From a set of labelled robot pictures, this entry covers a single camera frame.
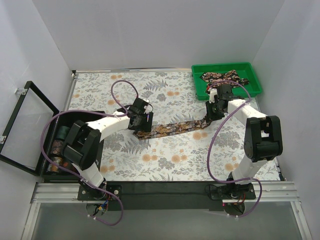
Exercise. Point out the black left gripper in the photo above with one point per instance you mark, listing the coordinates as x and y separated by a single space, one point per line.
147 122

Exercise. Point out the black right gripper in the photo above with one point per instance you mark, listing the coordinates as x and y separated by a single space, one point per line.
210 116

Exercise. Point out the cat print brown tie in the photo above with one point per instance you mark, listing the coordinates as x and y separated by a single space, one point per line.
165 130

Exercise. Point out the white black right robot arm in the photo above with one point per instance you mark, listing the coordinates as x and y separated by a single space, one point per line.
262 138

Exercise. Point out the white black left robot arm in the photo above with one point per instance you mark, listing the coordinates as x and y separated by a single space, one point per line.
82 142

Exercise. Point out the floral tie in tray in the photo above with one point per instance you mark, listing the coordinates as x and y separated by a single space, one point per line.
231 77

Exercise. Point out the floral patterned table mat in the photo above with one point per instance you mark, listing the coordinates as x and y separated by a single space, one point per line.
199 155

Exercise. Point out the green plastic tray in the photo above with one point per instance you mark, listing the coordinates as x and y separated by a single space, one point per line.
240 75

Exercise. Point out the pink floral rolled tie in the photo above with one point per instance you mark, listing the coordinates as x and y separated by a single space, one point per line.
56 147

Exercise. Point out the hexagon pattern rolled tie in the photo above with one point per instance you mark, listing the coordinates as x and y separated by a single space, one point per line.
53 168

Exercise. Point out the black display box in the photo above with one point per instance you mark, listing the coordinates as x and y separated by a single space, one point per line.
20 140

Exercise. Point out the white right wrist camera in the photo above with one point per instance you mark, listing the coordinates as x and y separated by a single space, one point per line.
212 93

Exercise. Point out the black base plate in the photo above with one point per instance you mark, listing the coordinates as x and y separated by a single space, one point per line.
167 195

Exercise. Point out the aluminium frame rail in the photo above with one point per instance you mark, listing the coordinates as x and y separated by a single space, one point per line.
58 193

